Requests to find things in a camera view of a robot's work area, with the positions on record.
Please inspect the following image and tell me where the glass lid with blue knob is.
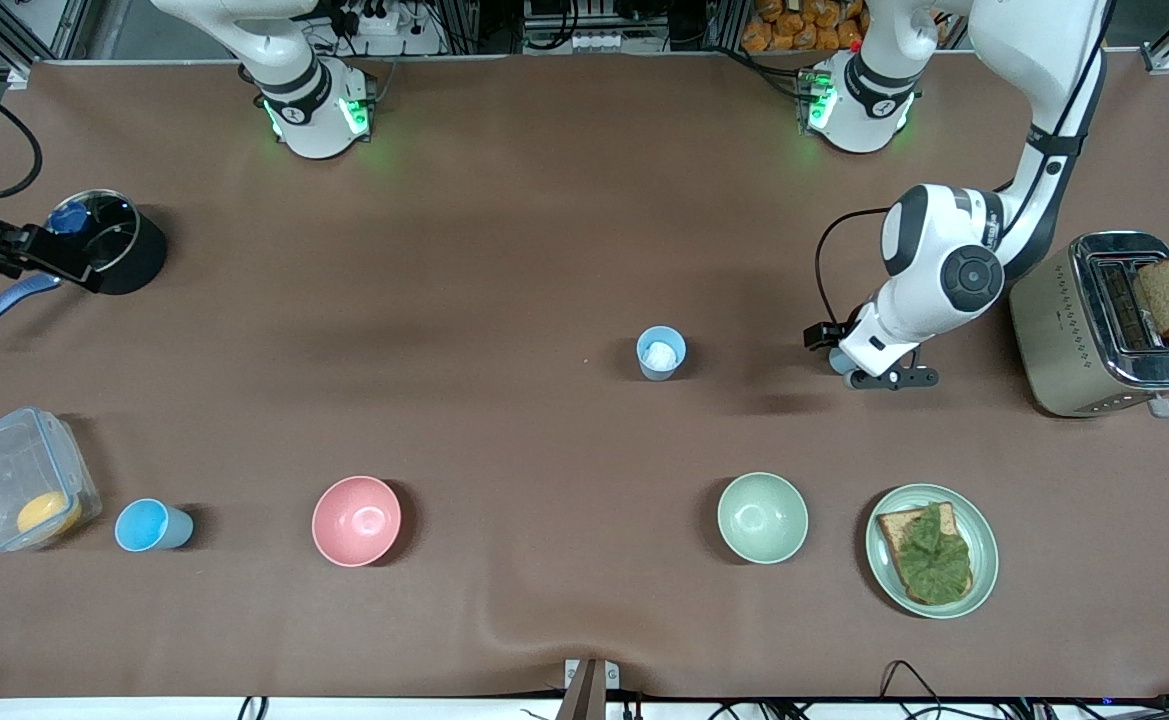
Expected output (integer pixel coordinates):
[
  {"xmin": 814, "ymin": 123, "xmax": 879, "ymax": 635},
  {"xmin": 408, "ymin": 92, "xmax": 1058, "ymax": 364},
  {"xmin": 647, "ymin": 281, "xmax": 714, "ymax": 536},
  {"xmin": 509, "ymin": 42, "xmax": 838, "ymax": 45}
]
[{"xmin": 47, "ymin": 189, "xmax": 141, "ymax": 278}]

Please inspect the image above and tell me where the toast slice under lettuce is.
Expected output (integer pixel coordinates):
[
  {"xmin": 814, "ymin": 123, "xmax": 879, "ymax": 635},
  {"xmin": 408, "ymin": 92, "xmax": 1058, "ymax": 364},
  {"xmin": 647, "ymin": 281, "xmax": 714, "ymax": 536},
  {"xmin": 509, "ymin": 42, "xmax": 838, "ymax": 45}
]
[{"xmin": 876, "ymin": 501, "xmax": 975, "ymax": 606}]

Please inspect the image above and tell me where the beige and chrome toaster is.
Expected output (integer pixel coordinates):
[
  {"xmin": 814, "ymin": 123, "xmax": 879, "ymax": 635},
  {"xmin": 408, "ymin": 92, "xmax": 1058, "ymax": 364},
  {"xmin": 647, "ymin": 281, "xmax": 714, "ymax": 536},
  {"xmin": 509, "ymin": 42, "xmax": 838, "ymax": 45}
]
[{"xmin": 1008, "ymin": 231, "xmax": 1169, "ymax": 419}]

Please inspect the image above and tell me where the green lettuce leaf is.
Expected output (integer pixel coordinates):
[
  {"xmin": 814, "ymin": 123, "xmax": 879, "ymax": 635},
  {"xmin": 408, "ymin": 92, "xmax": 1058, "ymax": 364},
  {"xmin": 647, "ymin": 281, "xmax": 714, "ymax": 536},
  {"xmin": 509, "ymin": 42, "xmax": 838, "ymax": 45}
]
[{"xmin": 892, "ymin": 503, "xmax": 973, "ymax": 605}]

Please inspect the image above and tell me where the pale green bowl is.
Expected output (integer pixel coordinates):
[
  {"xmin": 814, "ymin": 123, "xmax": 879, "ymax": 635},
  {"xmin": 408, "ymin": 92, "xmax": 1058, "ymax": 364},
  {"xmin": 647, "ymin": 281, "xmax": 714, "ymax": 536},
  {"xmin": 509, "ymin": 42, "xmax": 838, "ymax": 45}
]
[{"xmin": 716, "ymin": 471, "xmax": 810, "ymax": 566}]

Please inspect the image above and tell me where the pale green plate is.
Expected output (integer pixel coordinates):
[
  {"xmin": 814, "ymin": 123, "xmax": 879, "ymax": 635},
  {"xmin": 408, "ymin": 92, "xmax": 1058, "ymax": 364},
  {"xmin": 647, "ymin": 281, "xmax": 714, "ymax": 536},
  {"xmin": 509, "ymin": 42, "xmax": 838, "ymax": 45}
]
[{"xmin": 865, "ymin": 484, "xmax": 1000, "ymax": 620}]

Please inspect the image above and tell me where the clear plastic food container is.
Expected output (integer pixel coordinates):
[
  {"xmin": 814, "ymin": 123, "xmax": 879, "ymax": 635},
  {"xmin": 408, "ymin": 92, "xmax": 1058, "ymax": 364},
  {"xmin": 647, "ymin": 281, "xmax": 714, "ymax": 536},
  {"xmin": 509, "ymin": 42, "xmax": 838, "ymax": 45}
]
[{"xmin": 0, "ymin": 406, "xmax": 103, "ymax": 553}]

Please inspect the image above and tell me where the round yellow food piece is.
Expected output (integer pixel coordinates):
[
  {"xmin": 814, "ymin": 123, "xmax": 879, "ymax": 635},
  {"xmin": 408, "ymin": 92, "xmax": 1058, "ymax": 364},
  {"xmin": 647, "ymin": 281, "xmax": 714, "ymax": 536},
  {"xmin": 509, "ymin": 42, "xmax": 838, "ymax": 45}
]
[{"xmin": 16, "ymin": 490, "xmax": 83, "ymax": 538}]

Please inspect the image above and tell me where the brown table cover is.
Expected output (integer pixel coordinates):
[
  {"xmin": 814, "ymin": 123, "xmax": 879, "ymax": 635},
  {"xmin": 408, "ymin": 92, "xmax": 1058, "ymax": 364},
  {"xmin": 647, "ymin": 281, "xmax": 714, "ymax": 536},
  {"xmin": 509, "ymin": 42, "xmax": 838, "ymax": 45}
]
[{"xmin": 0, "ymin": 50, "xmax": 1169, "ymax": 701}]

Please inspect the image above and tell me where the bag of orange buns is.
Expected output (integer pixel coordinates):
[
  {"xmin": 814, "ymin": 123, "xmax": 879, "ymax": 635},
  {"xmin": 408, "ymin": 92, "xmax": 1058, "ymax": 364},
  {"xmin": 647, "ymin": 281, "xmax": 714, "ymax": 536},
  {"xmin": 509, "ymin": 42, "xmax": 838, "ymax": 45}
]
[{"xmin": 741, "ymin": 0, "xmax": 867, "ymax": 53}]

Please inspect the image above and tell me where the pink bowl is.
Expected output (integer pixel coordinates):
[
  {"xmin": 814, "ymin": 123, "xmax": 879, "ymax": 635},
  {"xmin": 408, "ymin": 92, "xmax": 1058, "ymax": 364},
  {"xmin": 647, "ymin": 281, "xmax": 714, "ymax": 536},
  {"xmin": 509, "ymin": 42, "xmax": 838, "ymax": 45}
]
[{"xmin": 311, "ymin": 475, "xmax": 403, "ymax": 568}]

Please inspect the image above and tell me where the white power strip with plugs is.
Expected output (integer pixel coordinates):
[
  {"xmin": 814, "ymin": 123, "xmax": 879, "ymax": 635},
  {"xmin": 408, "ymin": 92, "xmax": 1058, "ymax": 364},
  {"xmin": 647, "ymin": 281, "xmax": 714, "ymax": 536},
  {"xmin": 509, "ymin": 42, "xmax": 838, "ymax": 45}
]
[{"xmin": 342, "ymin": 3, "xmax": 407, "ymax": 37}]

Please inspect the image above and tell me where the black saucepan with blue handle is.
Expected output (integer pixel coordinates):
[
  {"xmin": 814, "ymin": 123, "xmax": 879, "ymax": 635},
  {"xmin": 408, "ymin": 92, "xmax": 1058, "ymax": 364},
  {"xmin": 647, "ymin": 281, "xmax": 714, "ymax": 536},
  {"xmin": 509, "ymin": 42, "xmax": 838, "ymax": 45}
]
[{"xmin": 0, "ymin": 189, "xmax": 168, "ymax": 344}]

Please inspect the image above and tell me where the black looped floor cable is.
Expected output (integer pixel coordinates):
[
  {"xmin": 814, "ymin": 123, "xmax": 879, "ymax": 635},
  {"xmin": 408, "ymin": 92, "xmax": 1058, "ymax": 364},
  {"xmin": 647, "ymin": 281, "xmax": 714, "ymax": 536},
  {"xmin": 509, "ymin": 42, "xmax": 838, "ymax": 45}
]
[{"xmin": 879, "ymin": 660, "xmax": 945, "ymax": 720}]

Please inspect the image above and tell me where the metal bracket with post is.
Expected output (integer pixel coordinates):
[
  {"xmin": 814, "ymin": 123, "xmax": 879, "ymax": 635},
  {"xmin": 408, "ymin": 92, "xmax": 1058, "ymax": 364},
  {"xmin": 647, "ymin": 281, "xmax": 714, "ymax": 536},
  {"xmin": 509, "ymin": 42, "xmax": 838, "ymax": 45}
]
[{"xmin": 556, "ymin": 658, "xmax": 621, "ymax": 720}]

